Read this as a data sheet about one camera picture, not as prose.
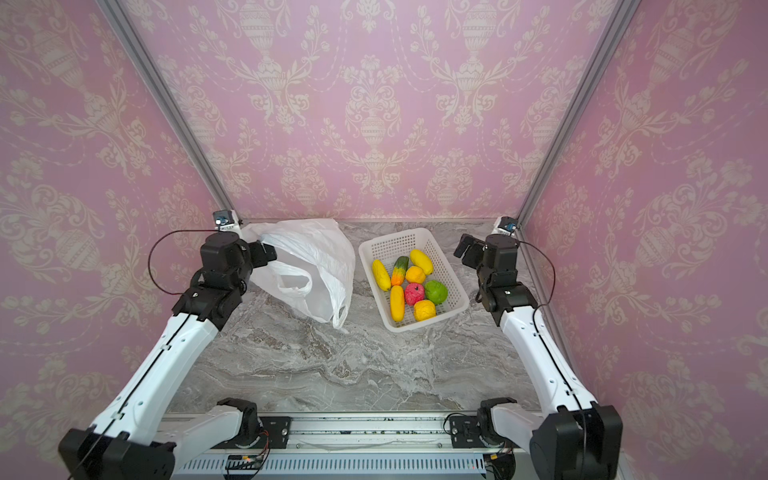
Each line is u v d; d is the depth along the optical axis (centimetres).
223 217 61
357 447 73
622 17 69
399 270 100
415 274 99
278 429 75
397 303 94
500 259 56
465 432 73
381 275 99
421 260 103
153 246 55
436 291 94
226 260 54
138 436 38
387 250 106
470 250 70
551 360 45
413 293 93
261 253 70
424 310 89
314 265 74
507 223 66
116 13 69
